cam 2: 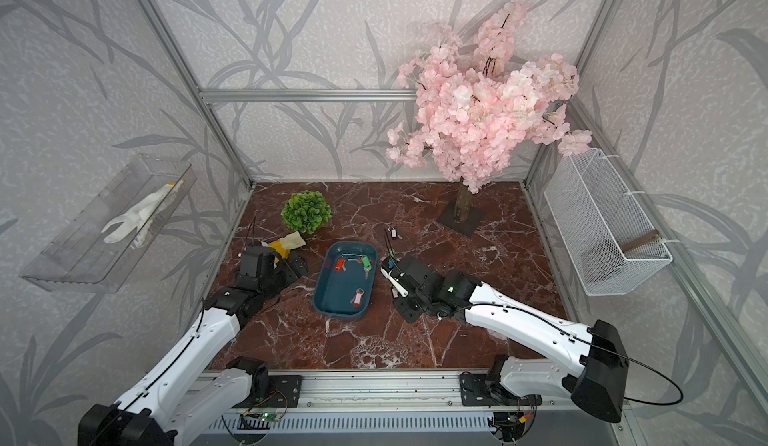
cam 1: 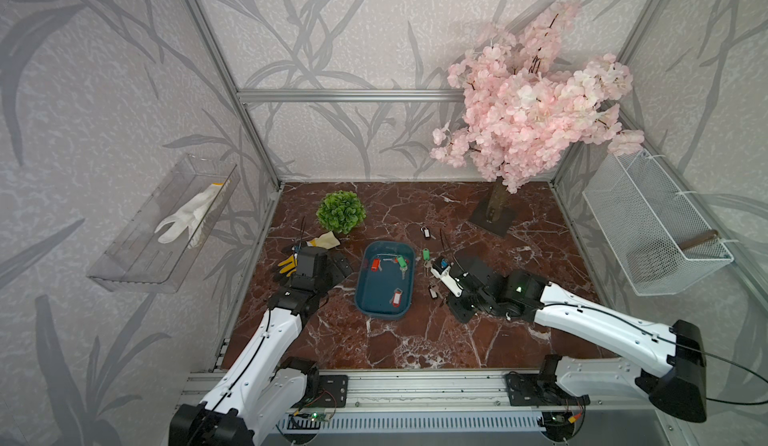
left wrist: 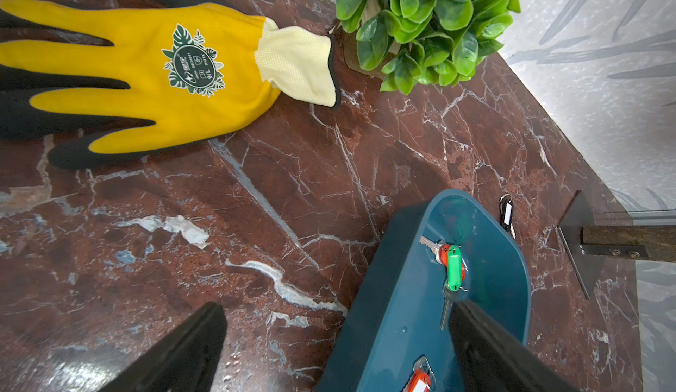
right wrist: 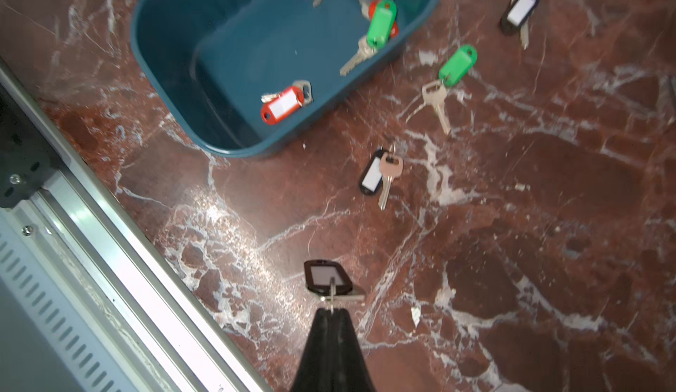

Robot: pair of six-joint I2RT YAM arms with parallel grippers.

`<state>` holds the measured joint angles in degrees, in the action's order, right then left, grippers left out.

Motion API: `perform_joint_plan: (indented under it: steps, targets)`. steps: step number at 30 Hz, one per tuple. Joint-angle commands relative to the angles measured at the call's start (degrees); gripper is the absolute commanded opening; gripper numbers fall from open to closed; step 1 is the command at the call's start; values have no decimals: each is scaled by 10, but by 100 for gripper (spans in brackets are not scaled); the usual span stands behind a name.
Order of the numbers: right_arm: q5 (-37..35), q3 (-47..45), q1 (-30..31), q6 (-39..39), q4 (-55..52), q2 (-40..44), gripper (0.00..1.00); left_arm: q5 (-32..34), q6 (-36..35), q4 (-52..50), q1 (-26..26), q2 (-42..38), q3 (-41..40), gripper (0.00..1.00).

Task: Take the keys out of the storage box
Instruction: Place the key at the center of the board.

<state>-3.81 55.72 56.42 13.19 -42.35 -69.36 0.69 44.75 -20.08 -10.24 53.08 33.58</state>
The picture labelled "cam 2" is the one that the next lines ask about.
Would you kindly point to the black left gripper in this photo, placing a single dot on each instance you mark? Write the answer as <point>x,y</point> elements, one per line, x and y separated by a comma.
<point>292,274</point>

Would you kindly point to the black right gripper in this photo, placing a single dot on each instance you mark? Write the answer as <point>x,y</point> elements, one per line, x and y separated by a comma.
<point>409,317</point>

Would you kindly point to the key with red tag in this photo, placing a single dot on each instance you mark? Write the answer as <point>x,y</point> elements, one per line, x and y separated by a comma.
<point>340,265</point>
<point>358,298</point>

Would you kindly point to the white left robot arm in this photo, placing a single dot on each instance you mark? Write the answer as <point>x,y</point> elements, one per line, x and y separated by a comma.
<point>157,410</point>

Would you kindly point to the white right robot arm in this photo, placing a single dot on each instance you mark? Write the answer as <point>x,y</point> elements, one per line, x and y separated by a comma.
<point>585,364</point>

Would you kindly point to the teal plastic storage tray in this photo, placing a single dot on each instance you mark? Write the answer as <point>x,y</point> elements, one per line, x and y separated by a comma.
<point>334,291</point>

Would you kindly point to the yellow black work glove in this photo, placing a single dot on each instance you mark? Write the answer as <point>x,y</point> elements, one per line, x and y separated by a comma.
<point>285,245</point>

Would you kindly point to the green ball potted plant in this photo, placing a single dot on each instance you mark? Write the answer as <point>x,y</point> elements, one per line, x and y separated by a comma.
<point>306,212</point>

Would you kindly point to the brown tree trunk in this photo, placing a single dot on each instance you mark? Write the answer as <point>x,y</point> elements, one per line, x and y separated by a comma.
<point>463,204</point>

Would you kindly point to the white glove on shelf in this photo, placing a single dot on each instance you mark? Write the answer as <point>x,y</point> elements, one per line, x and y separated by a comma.
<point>141,216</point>

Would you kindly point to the small green circuit board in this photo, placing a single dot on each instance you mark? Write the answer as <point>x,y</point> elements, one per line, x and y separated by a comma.
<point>259,420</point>

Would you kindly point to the pink blossom tree crown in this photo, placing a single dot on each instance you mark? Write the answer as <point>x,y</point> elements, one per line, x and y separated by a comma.
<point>475,108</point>

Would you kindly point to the brown stick in basket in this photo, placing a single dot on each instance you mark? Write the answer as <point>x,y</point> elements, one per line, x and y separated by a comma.
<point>641,241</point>

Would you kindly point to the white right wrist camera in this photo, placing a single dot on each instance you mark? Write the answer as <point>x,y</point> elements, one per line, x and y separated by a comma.
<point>397,279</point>

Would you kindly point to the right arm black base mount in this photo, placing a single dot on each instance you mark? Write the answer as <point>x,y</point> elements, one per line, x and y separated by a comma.
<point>486,389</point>

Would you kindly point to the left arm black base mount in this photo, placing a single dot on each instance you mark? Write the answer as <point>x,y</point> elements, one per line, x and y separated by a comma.
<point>267,389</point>

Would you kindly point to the aluminium front rail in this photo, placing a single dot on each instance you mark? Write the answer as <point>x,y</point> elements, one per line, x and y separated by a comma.
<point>364,390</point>

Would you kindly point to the clear acrylic wall shelf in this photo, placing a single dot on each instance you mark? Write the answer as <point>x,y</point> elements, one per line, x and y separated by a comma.
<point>78,260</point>

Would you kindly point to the aluminium horizontal frame bar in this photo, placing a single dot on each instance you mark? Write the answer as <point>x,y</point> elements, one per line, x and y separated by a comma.
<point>307,96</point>

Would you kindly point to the white wire mesh basket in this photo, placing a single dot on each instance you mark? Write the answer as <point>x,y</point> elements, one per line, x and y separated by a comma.
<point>596,213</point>

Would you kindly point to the aluminium frame post left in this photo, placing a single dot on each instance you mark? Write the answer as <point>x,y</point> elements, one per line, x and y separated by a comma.
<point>162,31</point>

